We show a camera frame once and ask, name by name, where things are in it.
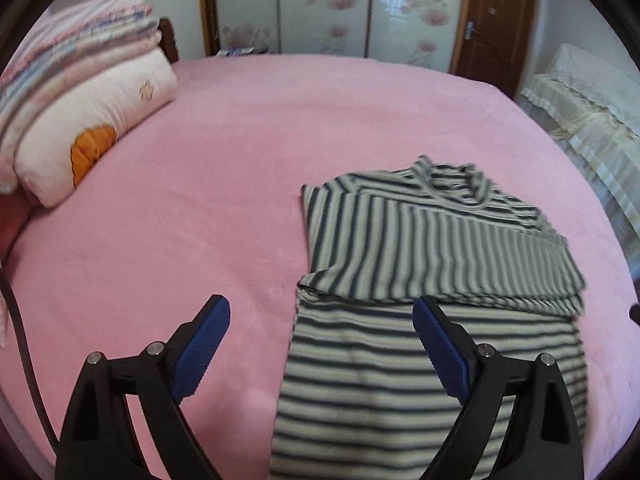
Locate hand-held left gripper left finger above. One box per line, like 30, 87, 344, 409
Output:
54, 295, 232, 480

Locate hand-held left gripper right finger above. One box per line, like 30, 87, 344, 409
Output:
412, 296, 586, 480

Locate black white striped sweater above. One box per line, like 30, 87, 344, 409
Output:
270, 155, 589, 480

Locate pink bed sheet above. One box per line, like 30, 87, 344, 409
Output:
0, 54, 634, 480

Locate white pillow orange print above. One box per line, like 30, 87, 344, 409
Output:
12, 47, 179, 209

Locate dark wooden headboard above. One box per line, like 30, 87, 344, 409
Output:
159, 17, 180, 64

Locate folded pink striped quilts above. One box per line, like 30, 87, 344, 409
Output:
0, 0, 162, 192

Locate brown wooden door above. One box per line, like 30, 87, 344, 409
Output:
450, 0, 539, 99

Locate floral sliding door wardrobe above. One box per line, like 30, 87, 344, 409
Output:
197, 0, 469, 74

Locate dark brown cable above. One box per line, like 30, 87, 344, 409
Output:
0, 267, 59, 455

